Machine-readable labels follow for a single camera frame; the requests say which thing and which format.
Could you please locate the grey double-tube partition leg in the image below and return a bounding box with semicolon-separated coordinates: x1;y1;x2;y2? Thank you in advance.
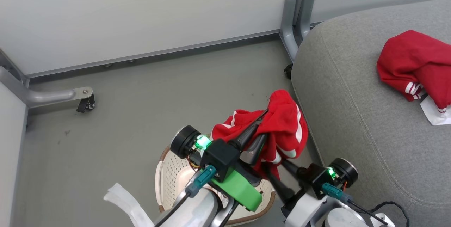
280;0;316;62

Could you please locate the grey fabric sofa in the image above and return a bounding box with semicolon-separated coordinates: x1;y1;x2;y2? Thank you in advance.
291;0;451;227

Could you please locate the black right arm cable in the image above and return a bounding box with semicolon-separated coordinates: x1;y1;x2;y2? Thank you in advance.
347;200;410;227

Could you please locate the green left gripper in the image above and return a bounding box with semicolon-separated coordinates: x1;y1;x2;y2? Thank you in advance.
211;109;269;212

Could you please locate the black caster wheel with bracket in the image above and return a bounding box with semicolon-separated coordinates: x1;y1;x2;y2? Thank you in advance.
76;94;96;114

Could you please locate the teal camera cable plug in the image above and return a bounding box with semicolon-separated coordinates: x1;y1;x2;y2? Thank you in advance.
185;165;217;198
321;183;353;203

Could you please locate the grey partition bottom rail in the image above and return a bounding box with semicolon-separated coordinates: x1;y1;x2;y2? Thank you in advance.
26;29;283;79

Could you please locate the white laundry basket brown rim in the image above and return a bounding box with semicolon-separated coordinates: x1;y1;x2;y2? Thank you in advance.
155;145;276;226

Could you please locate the white tag on cable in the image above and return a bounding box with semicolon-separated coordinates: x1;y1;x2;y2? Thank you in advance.
369;213;396;227

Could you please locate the teal left camera cable plug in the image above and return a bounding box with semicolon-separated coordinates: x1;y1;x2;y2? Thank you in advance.
185;165;217;198

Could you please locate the white cable wrap sleeve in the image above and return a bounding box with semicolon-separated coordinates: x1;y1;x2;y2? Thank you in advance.
103;183;156;227

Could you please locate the red garment broad white stripe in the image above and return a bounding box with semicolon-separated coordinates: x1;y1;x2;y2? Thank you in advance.
210;89;309;182

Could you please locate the red garment with striped cuffs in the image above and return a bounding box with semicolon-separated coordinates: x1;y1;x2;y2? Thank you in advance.
376;30;451;126

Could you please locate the teal right camera cable plug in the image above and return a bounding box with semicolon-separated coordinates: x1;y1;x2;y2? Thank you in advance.
321;183;353;203

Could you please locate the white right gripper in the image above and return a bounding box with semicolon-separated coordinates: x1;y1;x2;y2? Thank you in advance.
264;159;329;227

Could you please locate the grey partition leg with screw plate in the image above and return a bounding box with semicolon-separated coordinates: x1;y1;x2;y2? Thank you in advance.
0;48;94;109

